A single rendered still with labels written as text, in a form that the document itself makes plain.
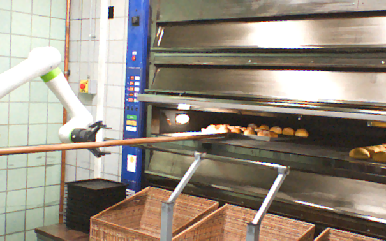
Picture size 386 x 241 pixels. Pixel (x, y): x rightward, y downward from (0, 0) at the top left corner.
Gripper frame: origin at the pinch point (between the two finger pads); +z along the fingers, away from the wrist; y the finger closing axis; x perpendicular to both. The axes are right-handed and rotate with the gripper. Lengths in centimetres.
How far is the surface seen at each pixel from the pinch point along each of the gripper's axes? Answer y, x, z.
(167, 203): 24, 5, 49
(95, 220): 47.0, -5.3, -14.0
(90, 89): -25, -50, -78
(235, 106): -22, -41, 52
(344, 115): -22, -41, 111
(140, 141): -0.4, -12.3, 11.8
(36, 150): 0, 51, 12
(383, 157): -1, -70, 120
